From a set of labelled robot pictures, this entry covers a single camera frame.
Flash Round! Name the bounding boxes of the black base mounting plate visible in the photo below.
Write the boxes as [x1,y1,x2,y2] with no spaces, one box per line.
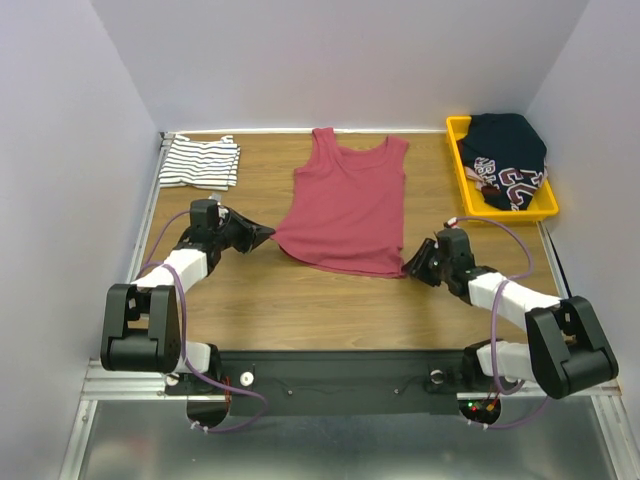
[164,349,521,417]

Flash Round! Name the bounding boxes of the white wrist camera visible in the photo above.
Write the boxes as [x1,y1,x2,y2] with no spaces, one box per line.
[443,217,459,229]
[208,192,222,203]

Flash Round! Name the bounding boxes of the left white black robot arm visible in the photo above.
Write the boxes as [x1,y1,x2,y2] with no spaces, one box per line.
[100,199,275,394]

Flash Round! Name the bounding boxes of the striped white folded tank top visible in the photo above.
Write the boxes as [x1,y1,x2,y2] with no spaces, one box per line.
[158,135,241,191]

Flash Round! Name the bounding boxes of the navy printed tank top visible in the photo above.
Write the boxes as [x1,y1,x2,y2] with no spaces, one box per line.
[458,112,550,213]

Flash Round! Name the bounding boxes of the yellow plastic tray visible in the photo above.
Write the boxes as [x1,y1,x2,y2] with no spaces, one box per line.
[446,116,559,222]

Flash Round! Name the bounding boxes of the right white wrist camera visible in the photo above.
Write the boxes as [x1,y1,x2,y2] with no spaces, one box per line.
[443,217,459,229]

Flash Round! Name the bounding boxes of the aluminium rail frame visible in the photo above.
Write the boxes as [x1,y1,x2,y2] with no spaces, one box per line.
[58,132,624,480]

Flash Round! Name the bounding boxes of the maroon red tank top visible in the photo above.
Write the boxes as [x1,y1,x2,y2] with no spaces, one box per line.
[272,128,409,278]

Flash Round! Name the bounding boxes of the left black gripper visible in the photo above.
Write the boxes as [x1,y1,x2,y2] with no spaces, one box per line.
[213,209,275,255]

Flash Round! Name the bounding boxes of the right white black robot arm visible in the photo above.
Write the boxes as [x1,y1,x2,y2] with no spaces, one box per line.
[403,228,619,399]

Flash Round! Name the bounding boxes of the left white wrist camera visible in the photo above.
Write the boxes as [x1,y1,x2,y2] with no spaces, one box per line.
[208,192,222,203]

